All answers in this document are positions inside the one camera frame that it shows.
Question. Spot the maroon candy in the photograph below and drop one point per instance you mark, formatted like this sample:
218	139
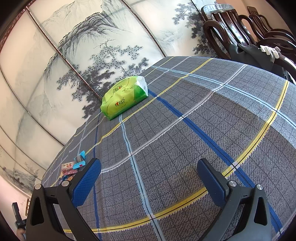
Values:
68	167

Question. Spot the dark bag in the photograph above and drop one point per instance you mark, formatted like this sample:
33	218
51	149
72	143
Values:
249	55

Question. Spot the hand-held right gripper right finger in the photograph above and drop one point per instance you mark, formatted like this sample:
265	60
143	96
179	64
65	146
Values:
212	183

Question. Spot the green tissue pack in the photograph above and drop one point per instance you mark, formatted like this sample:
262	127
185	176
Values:
120	97

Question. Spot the painted folding screen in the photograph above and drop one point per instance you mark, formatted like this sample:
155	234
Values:
57	69

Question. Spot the white glove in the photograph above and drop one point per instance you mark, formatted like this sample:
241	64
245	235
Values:
270	49

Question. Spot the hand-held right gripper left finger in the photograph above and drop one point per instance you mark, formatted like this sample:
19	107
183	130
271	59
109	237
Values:
85	183

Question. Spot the teal candy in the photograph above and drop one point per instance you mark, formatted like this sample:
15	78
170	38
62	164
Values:
79	160

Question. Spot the grey plaid tablecloth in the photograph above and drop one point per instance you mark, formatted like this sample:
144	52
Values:
185	139

